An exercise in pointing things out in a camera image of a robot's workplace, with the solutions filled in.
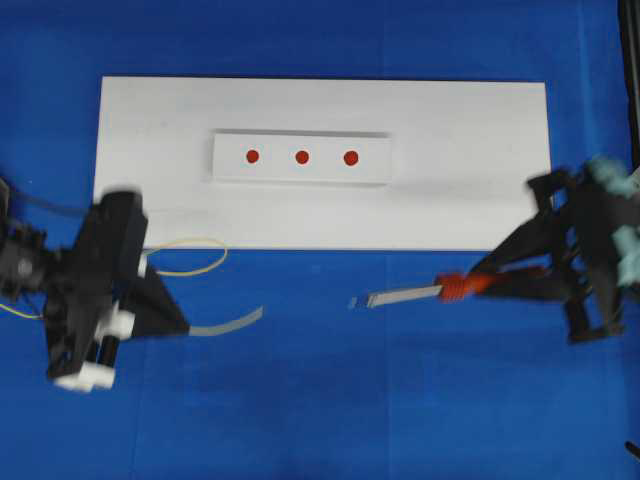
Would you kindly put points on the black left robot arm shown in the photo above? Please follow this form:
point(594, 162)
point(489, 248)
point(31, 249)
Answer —
point(26, 263)

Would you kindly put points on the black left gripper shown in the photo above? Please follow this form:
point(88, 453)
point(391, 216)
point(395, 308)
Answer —
point(83, 321)

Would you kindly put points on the white rectangular board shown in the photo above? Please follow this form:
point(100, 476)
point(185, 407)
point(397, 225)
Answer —
point(461, 153)

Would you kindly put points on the white strip with red dots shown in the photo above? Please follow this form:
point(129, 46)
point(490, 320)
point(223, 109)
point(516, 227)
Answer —
point(297, 157)

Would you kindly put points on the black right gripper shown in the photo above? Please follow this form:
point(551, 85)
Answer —
point(588, 225)

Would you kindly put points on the red handled soldering iron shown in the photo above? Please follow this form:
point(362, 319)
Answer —
point(447, 287)

